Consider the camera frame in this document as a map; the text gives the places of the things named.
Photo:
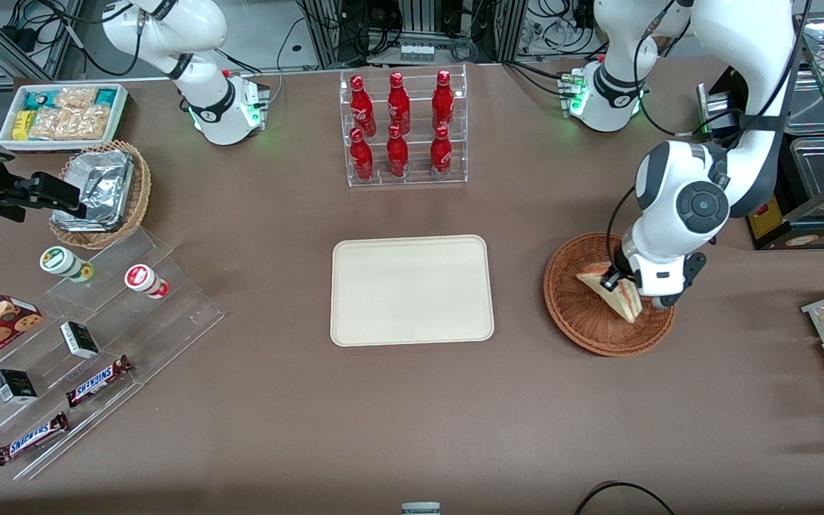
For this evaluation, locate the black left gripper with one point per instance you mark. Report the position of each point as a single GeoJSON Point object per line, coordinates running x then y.
{"type": "Point", "coordinates": [624, 259]}

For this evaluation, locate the triangular sandwich with red filling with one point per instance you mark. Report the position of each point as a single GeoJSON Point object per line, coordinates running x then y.
{"type": "Point", "coordinates": [630, 307]}

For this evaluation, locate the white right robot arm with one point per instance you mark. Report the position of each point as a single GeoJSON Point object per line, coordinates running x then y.
{"type": "Point", "coordinates": [212, 107]}

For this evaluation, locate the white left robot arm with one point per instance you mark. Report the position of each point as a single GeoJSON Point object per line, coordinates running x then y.
{"type": "Point", "coordinates": [762, 43]}

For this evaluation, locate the brown wicker basket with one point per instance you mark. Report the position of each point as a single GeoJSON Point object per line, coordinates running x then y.
{"type": "Point", "coordinates": [576, 315]}

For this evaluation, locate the light wicker basket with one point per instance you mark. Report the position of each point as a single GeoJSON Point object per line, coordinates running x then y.
{"type": "Point", "coordinates": [139, 193]}

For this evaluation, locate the white snack tray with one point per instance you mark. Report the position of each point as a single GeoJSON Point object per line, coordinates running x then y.
{"type": "Point", "coordinates": [120, 118]}

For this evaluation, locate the cream rectangular plastic tray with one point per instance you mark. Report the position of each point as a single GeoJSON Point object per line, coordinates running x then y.
{"type": "Point", "coordinates": [412, 290]}

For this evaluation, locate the silver foil container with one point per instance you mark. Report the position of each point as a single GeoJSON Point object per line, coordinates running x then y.
{"type": "Point", "coordinates": [101, 182]}

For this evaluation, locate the green lid white cup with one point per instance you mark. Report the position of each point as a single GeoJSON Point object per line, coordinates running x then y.
{"type": "Point", "coordinates": [61, 261]}

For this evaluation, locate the yellow snack packet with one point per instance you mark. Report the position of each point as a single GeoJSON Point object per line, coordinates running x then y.
{"type": "Point", "coordinates": [22, 125]}

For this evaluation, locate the large clear rice cracker bag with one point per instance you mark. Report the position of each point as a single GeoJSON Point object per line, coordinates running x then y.
{"type": "Point", "coordinates": [69, 124]}

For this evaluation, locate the teal snack packet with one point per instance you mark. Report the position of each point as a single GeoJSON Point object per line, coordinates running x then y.
{"type": "Point", "coordinates": [106, 97]}
{"type": "Point", "coordinates": [38, 101]}

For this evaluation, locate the small clear rice cracker bag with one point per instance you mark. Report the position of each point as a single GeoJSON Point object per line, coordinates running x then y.
{"type": "Point", "coordinates": [76, 98]}

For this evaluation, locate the red lid white cup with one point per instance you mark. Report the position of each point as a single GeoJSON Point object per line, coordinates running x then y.
{"type": "Point", "coordinates": [141, 277]}

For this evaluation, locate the small black box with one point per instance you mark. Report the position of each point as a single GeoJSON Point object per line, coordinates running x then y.
{"type": "Point", "coordinates": [79, 340]}
{"type": "Point", "coordinates": [15, 386]}

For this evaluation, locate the clear acrylic stepped display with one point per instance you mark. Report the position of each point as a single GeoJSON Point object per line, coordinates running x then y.
{"type": "Point", "coordinates": [183, 315]}

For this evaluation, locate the snickers chocolate bar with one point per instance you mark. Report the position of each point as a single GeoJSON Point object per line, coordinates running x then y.
{"type": "Point", "coordinates": [97, 381]}
{"type": "Point", "coordinates": [31, 439]}

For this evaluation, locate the red cola bottle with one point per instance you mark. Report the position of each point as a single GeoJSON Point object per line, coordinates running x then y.
{"type": "Point", "coordinates": [441, 154]}
{"type": "Point", "coordinates": [397, 154]}
{"type": "Point", "coordinates": [443, 100]}
{"type": "Point", "coordinates": [362, 157]}
{"type": "Point", "coordinates": [362, 107]}
{"type": "Point", "coordinates": [398, 104]}

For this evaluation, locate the clear acrylic bottle rack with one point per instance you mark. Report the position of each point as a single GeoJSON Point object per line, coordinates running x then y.
{"type": "Point", "coordinates": [418, 179]}

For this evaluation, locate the black food warmer case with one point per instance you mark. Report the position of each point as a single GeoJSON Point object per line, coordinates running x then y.
{"type": "Point", "coordinates": [820, 168]}

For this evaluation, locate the small grey box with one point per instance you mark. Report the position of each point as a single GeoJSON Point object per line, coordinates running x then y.
{"type": "Point", "coordinates": [420, 508]}

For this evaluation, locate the white power strip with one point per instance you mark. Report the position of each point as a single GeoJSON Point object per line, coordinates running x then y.
{"type": "Point", "coordinates": [416, 52]}

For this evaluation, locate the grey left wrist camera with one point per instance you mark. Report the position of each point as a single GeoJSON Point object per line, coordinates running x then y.
{"type": "Point", "coordinates": [694, 270]}

